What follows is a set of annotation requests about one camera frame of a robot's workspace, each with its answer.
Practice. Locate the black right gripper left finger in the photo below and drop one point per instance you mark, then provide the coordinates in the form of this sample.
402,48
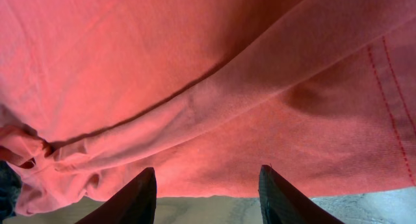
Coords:
135,203

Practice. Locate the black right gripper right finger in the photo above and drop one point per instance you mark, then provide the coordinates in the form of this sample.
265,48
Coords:
282,203

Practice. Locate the orange t-shirt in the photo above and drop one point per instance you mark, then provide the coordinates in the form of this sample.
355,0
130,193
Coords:
206,92

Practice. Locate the navy blue folded shorts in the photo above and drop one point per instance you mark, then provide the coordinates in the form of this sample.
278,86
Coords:
10,191

